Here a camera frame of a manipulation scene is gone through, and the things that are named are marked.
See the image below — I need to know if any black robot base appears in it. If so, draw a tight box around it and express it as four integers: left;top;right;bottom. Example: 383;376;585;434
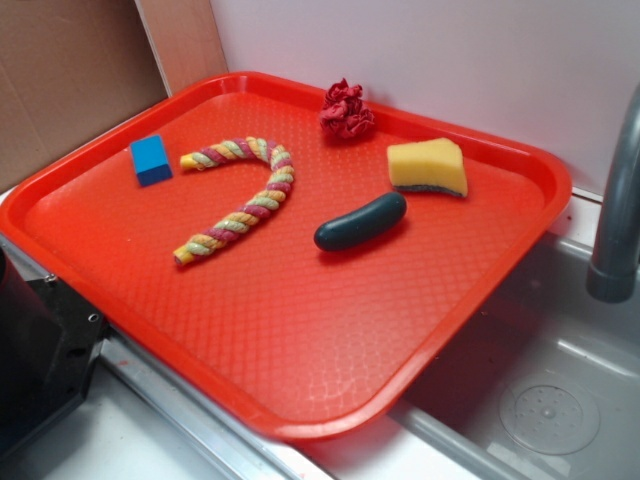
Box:
1;252;106;460

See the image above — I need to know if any multicolour twisted rope toy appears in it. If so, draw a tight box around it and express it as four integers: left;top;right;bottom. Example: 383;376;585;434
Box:
173;136;295;266

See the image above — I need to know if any brown cardboard panel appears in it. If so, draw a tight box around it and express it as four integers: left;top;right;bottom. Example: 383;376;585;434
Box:
1;1;227;191

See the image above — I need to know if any dark green toy cucumber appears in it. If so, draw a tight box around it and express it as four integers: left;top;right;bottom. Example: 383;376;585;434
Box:
313;192;407;252

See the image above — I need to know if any crumpled red cloth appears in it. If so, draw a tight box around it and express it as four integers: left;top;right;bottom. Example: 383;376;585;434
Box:
319;78;375;140

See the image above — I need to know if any grey plastic sink basin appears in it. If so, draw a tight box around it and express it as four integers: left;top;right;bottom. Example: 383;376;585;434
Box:
305;235;639;479

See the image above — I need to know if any red plastic tray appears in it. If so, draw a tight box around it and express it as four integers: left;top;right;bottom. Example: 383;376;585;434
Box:
1;73;572;441

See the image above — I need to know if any yellow sponge with green pad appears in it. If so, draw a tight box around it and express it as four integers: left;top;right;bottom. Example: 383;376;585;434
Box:
386;138;468;198

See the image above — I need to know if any blue rectangular block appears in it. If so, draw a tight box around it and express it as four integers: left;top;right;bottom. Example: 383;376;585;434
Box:
130;135;173;187

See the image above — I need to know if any grey faucet spout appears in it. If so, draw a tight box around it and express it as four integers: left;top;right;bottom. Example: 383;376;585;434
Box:
586;90;639;303

